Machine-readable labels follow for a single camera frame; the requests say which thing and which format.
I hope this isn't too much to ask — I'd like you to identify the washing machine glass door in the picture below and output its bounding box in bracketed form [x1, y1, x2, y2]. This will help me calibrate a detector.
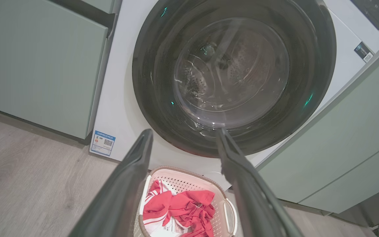
[132, 0, 337, 158]

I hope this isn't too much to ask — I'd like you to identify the red white striped garment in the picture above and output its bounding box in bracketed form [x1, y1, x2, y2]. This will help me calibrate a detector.
[142, 179, 190, 237]

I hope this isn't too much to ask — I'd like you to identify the pale green cabinet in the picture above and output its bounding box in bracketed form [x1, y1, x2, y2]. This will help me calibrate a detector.
[257, 26, 379, 202]
[0, 0, 108, 140]
[81, 0, 116, 14]
[300, 138, 379, 214]

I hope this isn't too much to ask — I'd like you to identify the dark washing machine control panel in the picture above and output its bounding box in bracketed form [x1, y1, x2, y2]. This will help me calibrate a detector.
[350, 0, 379, 30]

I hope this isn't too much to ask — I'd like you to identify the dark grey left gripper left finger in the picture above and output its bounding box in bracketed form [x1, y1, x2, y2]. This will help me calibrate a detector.
[69, 129, 153, 237]

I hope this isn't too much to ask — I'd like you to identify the blue energy label sticker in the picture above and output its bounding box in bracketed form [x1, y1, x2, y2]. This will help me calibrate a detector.
[90, 130, 116, 157]

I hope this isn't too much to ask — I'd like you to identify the white washing machine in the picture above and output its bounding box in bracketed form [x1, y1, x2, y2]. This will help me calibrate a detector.
[89, 0, 379, 191]

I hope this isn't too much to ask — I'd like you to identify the grey sticker label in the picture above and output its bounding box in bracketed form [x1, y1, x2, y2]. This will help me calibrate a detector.
[354, 41, 374, 63]

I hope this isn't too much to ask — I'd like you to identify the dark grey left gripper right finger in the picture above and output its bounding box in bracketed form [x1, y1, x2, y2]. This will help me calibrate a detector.
[216, 128, 303, 237]

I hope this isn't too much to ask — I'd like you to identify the cream perforated laundry basket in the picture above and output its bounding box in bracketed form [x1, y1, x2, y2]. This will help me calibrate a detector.
[134, 166, 238, 237]

